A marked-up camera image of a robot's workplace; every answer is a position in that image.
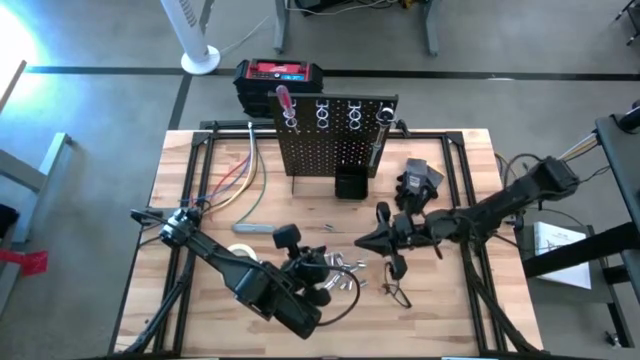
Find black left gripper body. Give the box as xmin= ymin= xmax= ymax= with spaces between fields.
xmin=272 ymin=223 xmax=332 ymax=307

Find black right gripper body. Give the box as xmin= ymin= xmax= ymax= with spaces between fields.
xmin=375 ymin=202 xmax=429 ymax=281

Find black eyeglasses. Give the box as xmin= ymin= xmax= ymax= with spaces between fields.
xmin=382 ymin=264 xmax=414 ymax=310

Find beige masking tape roll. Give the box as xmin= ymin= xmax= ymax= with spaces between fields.
xmin=225 ymin=242 xmax=259 ymax=261

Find grey utility knife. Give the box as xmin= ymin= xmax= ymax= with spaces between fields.
xmin=231 ymin=222 xmax=277 ymax=235

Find red clear-handled screwdriver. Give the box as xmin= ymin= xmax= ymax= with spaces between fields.
xmin=275 ymin=84 xmax=301 ymax=135

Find black work gloves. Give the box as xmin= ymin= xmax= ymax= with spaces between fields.
xmin=393 ymin=157 xmax=446 ymax=215

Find black pegboard bin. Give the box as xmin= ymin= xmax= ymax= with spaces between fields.
xmin=333 ymin=164 xmax=370 ymax=200

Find black perforated pegboard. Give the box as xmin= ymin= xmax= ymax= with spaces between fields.
xmin=267 ymin=92 xmax=400 ymax=194

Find white paper manual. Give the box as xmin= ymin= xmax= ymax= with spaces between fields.
xmin=532 ymin=221 xmax=593 ymax=291

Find red and black toolbox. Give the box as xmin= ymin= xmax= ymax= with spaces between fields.
xmin=233 ymin=58 xmax=325 ymax=119

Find grey small table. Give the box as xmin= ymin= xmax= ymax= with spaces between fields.
xmin=517 ymin=224 xmax=626 ymax=346

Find grey desk leg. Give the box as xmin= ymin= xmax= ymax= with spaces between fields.
xmin=273 ymin=0 xmax=293 ymax=55
xmin=421 ymin=0 xmax=441 ymax=57

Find black side table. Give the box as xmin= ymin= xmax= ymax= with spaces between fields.
xmin=522 ymin=102 xmax=640 ymax=306

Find white tower fan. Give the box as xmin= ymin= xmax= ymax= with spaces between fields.
xmin=159 ymin=0 xmax=222 ymax=76

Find red flat object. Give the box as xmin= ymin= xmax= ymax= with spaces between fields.
xmin=0 ymin=248 xmax=50 ymax=278

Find grey desk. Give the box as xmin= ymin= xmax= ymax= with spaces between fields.
xmin=0 ymin=132 xmax=76 ymax=246

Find black office chair base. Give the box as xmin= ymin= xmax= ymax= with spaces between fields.
xmin=613 ymin=0 xmax=640 ymax=47

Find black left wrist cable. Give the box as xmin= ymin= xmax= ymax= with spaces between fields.
xmin=314 ymin=263 xmax=362 ymax=327

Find green cable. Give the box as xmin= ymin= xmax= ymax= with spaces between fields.
xmin=234 ymin=149 xmax=267 ymax=226

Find blue cable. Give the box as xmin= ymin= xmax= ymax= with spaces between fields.
xmin=192 ymin=159 xmax=251 ymax=206

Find yellow cable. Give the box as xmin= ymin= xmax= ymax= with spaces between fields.
xmin=495 ymin=152 xmax=516 ymax=186

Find red cable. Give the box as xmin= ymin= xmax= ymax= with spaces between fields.
xmin=209 ymin=157 xmax=250 ymax=201

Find curved wire pegboard hook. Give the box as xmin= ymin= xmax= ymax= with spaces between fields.
xmin=375 ymin=102 xmax=397 ymax=126

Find beige cable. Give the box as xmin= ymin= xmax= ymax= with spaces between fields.
xmin=214 ymin=122 xmax=259 ymax=214

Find grey cable bundle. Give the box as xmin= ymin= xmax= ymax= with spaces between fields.
xmin=559 ymin=132 xmax=600 ymax=161

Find white fan cord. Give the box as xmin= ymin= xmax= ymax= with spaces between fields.
xmin=219 ymin=14 xmax=275 ymax=55

